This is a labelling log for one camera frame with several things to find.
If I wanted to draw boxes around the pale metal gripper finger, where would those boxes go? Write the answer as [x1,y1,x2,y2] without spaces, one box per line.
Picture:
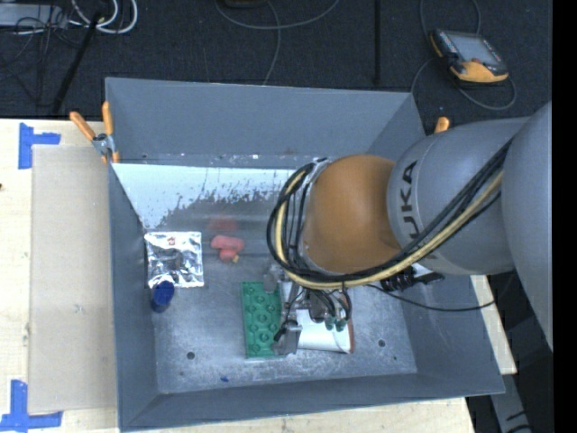
[271,318,303,357]
[262,266,283,295]

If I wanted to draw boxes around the white cup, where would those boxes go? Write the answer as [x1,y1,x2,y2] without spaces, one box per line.
[295,311,356,355]

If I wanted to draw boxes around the dark green flat block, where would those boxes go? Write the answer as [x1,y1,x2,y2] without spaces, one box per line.
[240,281,284,360]

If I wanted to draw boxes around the red toy food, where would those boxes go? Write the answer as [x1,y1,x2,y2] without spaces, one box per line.
[209,234,246,264]

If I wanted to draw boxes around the grey metal bin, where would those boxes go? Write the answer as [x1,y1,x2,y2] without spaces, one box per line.
[104,77,507,433]

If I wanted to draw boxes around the silver foil packet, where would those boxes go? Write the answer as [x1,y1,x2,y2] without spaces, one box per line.
[143,230,206,290]

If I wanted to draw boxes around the blue cylinder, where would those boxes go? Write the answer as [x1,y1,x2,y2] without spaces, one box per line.
[150,280,176,314]

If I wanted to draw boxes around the pale wood board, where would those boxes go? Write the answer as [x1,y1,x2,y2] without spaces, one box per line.
[27,145,119,415]

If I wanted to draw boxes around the black cylinder on white bracket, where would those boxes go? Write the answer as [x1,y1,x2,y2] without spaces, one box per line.
[380,269,446,294]

